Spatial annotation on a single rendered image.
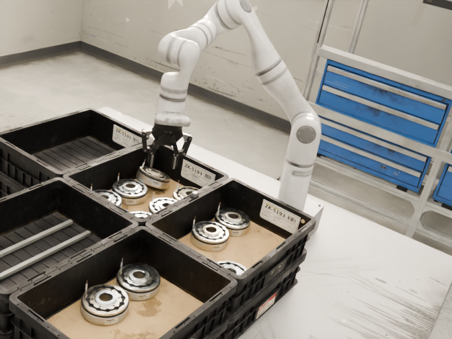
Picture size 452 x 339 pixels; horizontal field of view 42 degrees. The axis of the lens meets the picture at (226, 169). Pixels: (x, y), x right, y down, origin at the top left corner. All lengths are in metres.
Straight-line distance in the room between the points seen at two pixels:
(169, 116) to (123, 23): 3.83
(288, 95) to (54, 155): 0.77
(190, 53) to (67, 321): 0.68
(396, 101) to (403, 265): 1.49
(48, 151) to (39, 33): 3.34
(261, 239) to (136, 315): 0.49
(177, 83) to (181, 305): 0.54
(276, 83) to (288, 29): 2.71
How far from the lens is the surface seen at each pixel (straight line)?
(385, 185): 3.51
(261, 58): 1.75
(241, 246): 1.65
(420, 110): 3.35
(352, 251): 2.03
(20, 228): 1.63
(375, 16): 4.23
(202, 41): 1.55
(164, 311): 1.40
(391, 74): 3.33
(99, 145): 2.07
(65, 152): 2.01
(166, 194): 1.82
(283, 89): 1.79
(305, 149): 1.84
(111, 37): 5.41
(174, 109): 1.52
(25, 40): 5.20
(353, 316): 1.75
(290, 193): 1.91
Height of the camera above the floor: 1.75
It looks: 27 degrees down
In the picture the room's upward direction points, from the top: 12 degrees clockwise
